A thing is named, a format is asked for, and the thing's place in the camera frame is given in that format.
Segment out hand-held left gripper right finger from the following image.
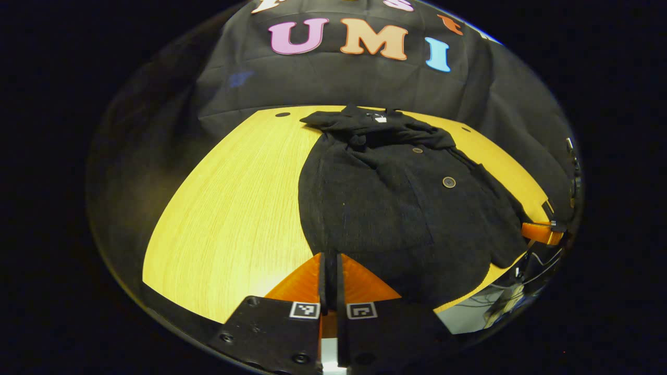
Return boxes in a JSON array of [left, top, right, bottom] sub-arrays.
[[335, 253, 455, 370]]

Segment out black buttoned jacket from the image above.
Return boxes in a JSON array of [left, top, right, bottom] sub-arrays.
[[298, 104, 532, 308]]

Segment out black backdrop cloth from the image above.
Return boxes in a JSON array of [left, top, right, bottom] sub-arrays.
[[86, 0, 582, 235]]

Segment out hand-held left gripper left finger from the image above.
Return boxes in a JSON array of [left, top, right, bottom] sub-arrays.
[[207, 253, 329, 375]]

